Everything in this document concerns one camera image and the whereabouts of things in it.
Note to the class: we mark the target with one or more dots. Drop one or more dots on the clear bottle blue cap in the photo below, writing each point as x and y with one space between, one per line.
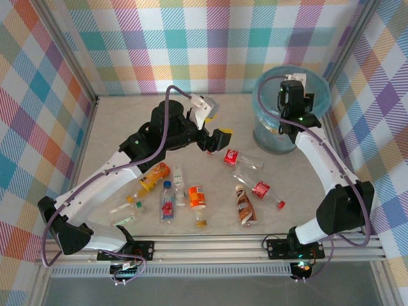
167 204

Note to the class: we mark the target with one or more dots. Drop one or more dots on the clear bottle orange label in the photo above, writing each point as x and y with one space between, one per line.
197 196

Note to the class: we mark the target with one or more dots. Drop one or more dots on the aluminium frame leg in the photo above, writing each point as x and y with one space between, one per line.
39 287
386 285

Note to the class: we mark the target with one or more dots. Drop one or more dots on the clear bottle green white label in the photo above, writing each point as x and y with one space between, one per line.
179 178

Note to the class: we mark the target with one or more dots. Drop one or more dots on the clear cola bottle red label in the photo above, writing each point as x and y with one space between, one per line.
261 190
232 157

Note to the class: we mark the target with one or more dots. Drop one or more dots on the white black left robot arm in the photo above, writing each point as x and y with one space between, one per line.
95 188

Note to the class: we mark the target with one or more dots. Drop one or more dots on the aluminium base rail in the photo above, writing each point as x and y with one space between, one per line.
207 250

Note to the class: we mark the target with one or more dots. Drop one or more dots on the clear bottle green cap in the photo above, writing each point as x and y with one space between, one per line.
127 212

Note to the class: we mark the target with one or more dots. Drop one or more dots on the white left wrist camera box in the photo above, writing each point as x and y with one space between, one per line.
199 105

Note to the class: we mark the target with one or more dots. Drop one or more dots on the blue mesh waste bin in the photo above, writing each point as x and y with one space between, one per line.
271 140

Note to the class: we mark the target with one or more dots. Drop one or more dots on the yellow orange juice bottle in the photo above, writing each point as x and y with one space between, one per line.
154 175

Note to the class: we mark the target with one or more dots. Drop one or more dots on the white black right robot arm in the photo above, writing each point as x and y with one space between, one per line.
318 162

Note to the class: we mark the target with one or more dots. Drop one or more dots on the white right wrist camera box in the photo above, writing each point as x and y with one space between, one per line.
294 77

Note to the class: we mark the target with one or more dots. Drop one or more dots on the aluminium table side rail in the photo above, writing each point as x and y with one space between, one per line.
88 134
340 150

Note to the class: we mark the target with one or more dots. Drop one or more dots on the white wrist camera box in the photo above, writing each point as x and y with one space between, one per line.
294 77
199 105

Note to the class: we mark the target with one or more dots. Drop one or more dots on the aluminium frame post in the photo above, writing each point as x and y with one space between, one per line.
349 41
71 54

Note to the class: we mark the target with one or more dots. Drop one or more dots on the brown chocolate drink bottle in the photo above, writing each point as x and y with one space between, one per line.
245 207

